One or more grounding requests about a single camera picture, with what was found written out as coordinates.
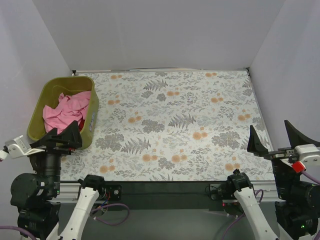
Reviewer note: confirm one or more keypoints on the pink t-shirt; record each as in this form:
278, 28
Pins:
70, 108

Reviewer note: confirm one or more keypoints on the red t-shirt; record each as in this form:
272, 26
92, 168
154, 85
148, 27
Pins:
81, 124

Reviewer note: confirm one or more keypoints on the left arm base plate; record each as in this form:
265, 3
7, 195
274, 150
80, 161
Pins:
111, 192

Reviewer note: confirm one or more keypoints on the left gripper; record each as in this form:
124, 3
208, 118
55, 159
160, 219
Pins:
53, 150

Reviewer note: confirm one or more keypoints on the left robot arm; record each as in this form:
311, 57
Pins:
32, 193

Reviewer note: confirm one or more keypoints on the aluminium mounting rail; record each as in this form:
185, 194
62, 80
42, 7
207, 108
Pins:
70, 190

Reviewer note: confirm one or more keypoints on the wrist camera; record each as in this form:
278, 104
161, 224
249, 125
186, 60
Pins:
18, 147
305, 156

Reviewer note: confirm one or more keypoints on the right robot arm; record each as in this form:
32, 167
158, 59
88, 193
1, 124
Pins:
297, 206

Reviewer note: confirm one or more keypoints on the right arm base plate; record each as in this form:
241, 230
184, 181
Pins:
220, 192

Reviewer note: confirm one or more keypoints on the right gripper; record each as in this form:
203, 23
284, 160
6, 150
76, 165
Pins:
278, 154

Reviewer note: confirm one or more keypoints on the green plastic bin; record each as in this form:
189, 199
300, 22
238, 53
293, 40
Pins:
49, 95

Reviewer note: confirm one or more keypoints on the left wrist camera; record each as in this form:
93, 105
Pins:
18, 147

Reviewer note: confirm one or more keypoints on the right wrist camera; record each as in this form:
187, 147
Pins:
305, 156

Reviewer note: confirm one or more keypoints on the floral patterned table mat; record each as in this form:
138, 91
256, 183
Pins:
172, 126

